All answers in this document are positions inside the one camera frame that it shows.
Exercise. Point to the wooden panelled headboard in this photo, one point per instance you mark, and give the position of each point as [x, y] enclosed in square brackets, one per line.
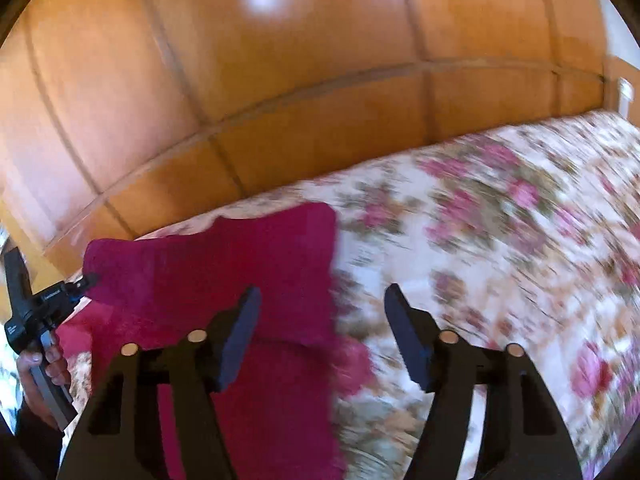
[300, 60]

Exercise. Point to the dark red garment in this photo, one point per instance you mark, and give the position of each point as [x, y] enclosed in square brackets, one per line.
[225, 260]

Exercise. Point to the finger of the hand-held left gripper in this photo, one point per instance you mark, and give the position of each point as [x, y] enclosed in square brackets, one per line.
[86, 282]

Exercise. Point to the person's left hand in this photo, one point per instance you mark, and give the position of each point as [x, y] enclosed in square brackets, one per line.
[27, 385]

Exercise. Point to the white wall switch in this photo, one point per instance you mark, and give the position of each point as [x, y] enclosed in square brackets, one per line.
[625, 95]

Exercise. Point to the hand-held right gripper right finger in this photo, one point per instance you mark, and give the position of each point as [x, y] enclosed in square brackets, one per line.
[405, 335]

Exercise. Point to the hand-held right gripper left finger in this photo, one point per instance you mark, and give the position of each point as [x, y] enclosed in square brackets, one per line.
[240, 340]

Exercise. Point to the floral bedspread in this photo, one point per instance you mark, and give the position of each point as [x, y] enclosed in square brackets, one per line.
[475, 210]

